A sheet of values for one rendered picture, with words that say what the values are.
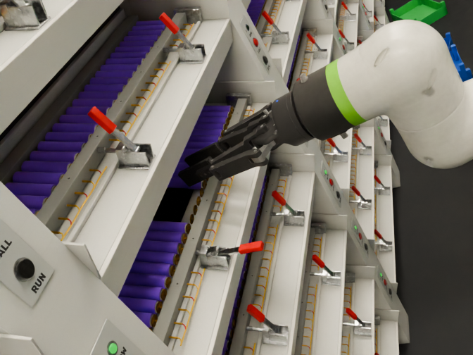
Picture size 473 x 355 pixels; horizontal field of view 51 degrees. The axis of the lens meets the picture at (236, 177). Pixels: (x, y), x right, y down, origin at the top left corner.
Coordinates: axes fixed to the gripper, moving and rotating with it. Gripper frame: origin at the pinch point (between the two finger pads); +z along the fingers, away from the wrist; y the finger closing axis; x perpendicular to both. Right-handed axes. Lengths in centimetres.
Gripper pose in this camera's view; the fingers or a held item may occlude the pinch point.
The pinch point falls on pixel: (201, 165)
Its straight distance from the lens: 82.1
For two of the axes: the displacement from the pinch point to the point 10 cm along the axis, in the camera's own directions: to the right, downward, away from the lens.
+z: -7.7, 3.5, 5.3
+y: 2.0, -6.5, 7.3
